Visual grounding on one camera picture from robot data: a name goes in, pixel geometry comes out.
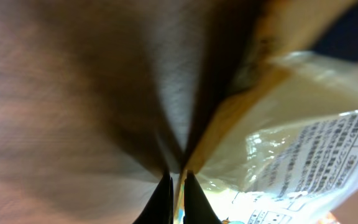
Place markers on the yellow snack bag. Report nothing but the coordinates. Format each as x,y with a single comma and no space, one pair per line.
283,146

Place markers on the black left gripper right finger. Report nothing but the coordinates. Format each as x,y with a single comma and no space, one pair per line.
197,208

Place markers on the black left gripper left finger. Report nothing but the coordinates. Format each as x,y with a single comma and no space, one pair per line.
159,208

